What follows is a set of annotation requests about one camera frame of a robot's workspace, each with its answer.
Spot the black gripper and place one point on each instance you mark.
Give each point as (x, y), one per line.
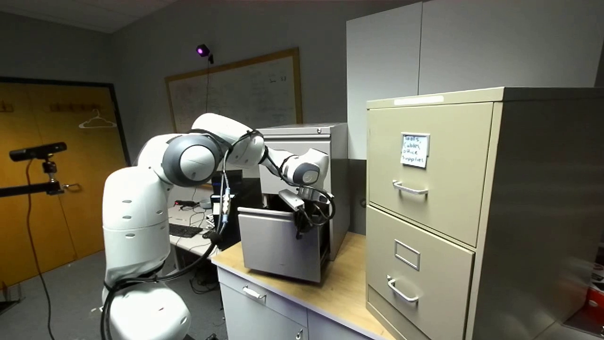
(312, 208)

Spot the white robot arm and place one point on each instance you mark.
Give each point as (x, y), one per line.
(136, 302)

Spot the grey filing cabinet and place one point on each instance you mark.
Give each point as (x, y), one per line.
(325, 145)

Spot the grey base cabinet with drawers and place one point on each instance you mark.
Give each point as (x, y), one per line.
(253, 312)

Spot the beige two-drawer filing cabinet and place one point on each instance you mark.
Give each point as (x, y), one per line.
(495, 236)

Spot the white paper label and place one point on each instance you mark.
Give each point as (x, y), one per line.
(414, 149)

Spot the white desk in background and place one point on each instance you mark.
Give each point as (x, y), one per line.
(191, 217)

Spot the black keyboard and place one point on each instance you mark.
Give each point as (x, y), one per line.
(183, 230)

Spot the wooden door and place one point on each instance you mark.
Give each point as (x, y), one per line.
(42, 230)

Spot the whiteboard with wooden frame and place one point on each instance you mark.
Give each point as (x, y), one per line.
(259, 91)

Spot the purple-lit camera on wall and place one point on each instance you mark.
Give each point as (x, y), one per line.
(204, 51)

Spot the wire coat hanger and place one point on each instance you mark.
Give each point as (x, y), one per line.
(97, 123)

